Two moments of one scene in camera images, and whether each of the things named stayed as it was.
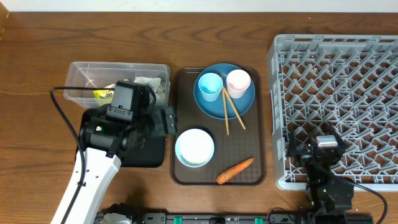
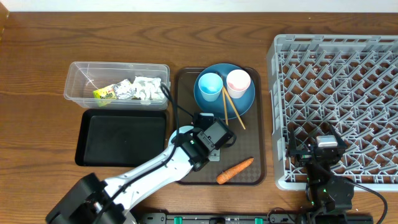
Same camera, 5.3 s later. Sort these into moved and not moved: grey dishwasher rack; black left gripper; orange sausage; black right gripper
Moved: black left gripper
Not moved: black right gripper; orange sausage; grey dishwasher rack
